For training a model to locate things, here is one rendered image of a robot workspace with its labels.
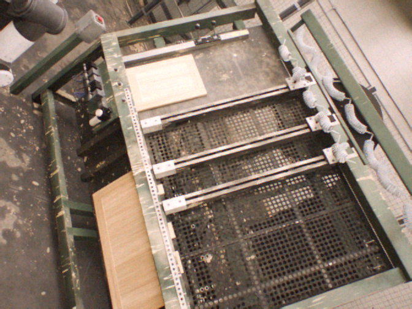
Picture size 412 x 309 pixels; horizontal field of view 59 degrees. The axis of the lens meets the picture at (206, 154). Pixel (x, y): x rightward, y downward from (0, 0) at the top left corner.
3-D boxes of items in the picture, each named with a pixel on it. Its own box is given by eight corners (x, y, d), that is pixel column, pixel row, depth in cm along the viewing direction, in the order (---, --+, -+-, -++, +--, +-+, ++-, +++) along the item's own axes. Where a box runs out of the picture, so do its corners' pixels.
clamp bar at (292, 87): (141, 124, 237) (135, 102, 215) (306, 82, 254) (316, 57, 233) (144, 137, 232) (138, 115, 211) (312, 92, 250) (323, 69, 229)
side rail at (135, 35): (118, 42, 279) (114, 31, 269) (252, 13, 295) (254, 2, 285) (119, 48, 276) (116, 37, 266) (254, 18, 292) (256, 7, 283)
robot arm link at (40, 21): (9, 31, 113) (39, 3, 109) (2, 10, 115) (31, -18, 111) (40, 46, 123) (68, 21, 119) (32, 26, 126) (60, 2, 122)
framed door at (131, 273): (94, 194, 263) (92, 194, 261) (152, 159, 245) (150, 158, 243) (118, 325, 223) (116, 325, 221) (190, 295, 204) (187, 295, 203)
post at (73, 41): (9, 86, 280) (76, 29, 254) (16, 90, 284) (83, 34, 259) (9, 92, 277) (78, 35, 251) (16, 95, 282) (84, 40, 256)
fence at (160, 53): (122, 61, 262) (122, 56, 259) (246, 33, 276) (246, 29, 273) (124, 65, 260) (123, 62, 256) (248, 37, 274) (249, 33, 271)
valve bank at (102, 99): (66, 68, 253) (91, 49, 244) (82, 78, 264) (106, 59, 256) (76, 127, 230) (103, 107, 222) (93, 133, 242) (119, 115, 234)
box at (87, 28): (72, 24, 253) (91, 8, 247) (86, 34, 263) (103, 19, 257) (75, 36, 248) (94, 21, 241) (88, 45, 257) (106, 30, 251)
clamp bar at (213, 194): (162, 202, 211) (157, 186, 190) (344, 149, 229) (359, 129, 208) (167, 218, 207) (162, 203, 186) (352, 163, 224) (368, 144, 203)
